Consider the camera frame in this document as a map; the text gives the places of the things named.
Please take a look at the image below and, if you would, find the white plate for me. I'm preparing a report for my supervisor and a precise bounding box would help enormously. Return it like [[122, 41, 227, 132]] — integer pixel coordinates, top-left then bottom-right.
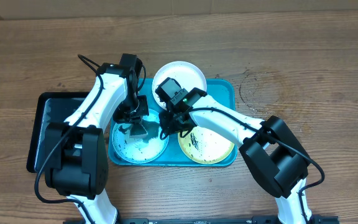
[[152, 61, 207, 110]]

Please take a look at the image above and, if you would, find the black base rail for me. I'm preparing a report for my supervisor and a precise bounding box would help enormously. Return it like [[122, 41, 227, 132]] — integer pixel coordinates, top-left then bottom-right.
[[63, 215, 340, 224]]

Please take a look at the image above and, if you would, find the dark green sponge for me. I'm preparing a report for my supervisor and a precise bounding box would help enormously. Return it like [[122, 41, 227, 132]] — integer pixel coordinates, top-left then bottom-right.
[[129, 122, 148, 139]]

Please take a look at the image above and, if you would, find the green rimmed plate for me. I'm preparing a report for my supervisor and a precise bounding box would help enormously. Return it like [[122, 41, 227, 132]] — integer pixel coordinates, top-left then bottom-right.
[[178, 126, 234, 165]]

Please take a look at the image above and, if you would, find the light blue rimmed plate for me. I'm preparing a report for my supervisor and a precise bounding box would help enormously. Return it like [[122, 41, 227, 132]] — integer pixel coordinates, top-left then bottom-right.
[[108, 110, 169, 165]]

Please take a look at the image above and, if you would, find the black water tray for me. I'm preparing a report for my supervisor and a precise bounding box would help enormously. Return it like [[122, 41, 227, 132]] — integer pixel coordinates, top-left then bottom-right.
[[26, 91, 88, 173]]

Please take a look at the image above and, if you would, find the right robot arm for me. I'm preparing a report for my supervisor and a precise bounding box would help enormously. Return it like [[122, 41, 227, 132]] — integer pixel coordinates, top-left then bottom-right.
[[155, 87, 312, 223]]

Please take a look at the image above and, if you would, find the teal plastic serving tray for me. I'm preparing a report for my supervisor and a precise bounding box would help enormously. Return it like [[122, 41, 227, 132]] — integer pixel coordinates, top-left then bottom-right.
[[108, 78, 237, 167]]

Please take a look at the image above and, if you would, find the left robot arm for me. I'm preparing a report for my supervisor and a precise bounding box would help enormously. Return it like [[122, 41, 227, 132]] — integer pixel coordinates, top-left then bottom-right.
[[34, 59, 149, 223]]

